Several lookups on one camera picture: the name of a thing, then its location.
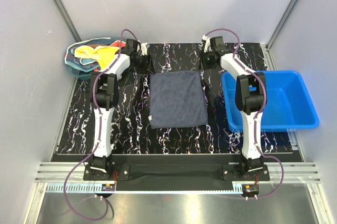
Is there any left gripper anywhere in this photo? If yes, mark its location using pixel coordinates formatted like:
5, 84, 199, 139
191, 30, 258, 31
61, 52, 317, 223
131, 53, 155, 75

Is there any dark blue towel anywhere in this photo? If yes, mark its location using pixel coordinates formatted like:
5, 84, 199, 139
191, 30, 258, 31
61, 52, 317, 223
149, 71, 208, 129

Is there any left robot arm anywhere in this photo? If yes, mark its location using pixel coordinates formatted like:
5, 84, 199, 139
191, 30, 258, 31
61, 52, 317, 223
84, 38, 152, 180

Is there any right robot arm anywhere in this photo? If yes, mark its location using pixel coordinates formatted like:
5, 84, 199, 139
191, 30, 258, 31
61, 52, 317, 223
200, 35, 266, 180

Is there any orange towel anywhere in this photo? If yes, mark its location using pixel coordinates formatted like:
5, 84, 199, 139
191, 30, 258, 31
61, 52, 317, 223
110, 40, 126, 52

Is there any yellow towel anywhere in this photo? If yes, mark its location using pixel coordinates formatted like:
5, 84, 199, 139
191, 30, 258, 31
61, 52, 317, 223
74, 45, 119, 69

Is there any teal mesh laundry basket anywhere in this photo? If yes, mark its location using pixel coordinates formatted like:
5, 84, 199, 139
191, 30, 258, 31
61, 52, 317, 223
64, 37, 131, 80

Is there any blue plastic bin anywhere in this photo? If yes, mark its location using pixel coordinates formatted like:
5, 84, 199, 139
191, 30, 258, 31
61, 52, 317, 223
221, 71, 320, 132

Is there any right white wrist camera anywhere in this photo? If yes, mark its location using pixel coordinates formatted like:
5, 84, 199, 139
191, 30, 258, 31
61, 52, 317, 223
202, 35, 212, 53

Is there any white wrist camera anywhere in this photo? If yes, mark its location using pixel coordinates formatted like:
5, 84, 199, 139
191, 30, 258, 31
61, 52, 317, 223
202, 35, 212, 53
141, 43, 150, 56

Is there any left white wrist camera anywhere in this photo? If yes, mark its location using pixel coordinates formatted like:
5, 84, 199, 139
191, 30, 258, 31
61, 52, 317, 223
141, 43, 150, 56

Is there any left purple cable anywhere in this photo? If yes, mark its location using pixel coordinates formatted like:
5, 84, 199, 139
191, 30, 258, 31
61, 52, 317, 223
63, 28, 140, 221

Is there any purple cable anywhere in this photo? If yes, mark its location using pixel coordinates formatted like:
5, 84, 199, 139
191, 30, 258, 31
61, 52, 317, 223
204, 28, 284, 198
63, 28, 140, 221

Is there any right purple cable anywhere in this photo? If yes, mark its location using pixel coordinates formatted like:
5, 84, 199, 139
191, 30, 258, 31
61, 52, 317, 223
204, 28, 284, 198

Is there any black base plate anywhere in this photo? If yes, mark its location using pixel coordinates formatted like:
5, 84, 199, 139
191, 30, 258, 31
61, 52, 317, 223
83, 154, 270, 192

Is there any slotted cable duct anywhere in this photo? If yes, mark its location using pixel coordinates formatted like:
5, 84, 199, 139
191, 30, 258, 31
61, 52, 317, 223
47, 182, 257, 194

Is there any aluminium frame rail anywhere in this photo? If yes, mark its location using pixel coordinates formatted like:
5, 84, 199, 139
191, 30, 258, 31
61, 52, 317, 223
35, 162, 320, 183

